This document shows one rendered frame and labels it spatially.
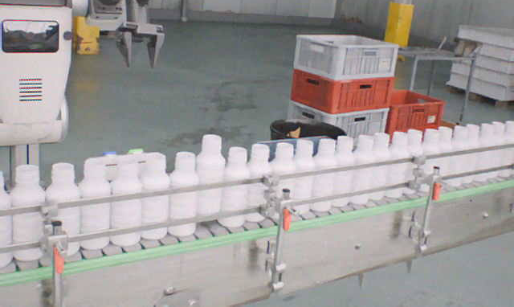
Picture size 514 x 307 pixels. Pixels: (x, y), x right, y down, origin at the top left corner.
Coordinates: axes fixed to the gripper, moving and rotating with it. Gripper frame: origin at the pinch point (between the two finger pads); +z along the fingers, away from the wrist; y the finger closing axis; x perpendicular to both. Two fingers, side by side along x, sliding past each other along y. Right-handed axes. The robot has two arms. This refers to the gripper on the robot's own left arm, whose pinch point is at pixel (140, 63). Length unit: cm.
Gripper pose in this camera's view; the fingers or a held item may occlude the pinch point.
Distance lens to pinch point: 141.4
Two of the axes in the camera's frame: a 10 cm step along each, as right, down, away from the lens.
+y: 8.3, 0.1, 5.5
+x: -5.4, 2.0, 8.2
